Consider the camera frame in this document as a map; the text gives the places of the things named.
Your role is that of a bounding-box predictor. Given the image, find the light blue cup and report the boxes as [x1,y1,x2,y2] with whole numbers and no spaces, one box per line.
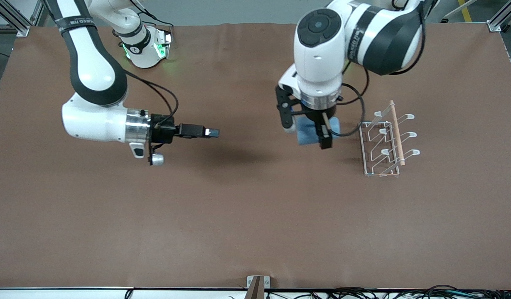
[296,116,341,146]

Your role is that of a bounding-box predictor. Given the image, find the grey base connector box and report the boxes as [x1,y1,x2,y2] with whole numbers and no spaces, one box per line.
[155,31,173,59]

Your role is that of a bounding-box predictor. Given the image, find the brown table cover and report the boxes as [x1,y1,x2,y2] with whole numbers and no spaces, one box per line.
[0,22,511,290]

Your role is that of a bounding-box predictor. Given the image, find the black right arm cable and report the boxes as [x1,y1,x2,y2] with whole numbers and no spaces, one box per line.
[123,70,179,127]

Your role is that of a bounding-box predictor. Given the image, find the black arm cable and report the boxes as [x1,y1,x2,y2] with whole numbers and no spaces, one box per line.
[328,62,369,137]
[123,70,179,127]

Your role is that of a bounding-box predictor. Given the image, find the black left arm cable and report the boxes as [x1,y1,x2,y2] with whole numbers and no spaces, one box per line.
[328,62,369,137]

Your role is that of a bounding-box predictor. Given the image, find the white wire cup holder rack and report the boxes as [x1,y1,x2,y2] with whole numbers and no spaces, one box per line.
[359,100,421,178]

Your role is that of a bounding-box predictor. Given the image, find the black base cable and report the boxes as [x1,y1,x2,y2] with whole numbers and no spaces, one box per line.
[131,0,174,42]

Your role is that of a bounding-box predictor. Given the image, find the black cable bundle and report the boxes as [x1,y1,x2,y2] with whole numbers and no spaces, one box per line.
[264,285,511,299]

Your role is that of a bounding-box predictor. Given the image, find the metal table edge bracket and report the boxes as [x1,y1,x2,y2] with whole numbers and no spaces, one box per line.
[246,275,270,299]

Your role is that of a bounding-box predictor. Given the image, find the aluminium frame profile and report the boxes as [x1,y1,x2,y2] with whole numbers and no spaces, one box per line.
[487,0,511,33]
[0,0,45,37]

